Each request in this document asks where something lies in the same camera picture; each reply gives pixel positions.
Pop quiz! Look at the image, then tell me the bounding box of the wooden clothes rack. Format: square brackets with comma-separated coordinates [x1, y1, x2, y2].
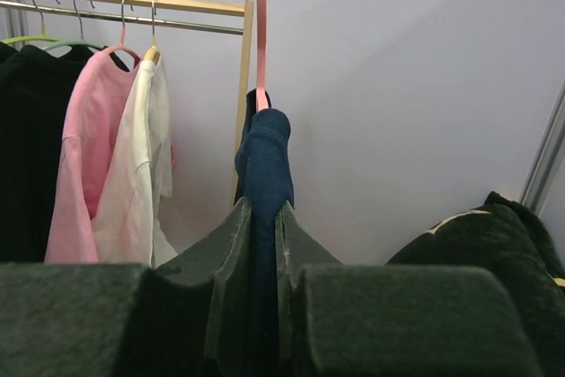
[0, 0, 255, 208]

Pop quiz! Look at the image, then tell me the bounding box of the pink hanger with metal hook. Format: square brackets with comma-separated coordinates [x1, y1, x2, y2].
[92, 0, 140, 72]

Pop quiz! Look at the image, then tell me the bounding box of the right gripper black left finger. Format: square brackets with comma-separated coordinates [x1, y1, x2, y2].
[1, 200, 251, 376]

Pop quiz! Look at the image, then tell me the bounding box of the lime green hanger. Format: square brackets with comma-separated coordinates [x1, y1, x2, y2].
[0, 0, 67, 48]

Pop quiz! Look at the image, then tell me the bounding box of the black t shirt far left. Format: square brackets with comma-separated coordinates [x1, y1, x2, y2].
[0, 41, 19, 65]

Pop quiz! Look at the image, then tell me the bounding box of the yellow hanger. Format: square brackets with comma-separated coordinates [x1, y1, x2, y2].
[144, 0, 161, 64]

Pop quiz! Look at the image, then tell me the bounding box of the mint green hanger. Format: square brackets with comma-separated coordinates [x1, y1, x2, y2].
[41, 0, 109, 54]

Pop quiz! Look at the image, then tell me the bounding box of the pink plastic hanger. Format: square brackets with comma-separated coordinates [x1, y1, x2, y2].
[256, 0, 269, 111]

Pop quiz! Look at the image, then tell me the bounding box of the white t shirt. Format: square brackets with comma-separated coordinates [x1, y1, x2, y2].
[92, 59, 177, 268]

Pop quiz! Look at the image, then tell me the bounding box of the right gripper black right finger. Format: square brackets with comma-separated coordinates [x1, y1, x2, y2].
[275, 206, 542, 376]

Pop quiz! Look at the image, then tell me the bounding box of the navy blue t shirt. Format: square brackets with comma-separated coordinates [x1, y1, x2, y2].
[235, 89, 294, 376]

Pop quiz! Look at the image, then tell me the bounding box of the black t shirt with print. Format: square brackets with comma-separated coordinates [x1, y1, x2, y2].
[1, 45, 95, 262]

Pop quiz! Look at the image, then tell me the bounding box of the pink t shirt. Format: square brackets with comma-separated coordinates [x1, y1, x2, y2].
[44, 58, 145, 264]

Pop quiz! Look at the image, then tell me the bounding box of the black floral plush blanket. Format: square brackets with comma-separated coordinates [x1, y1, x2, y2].
[390, 192, 564, 376]

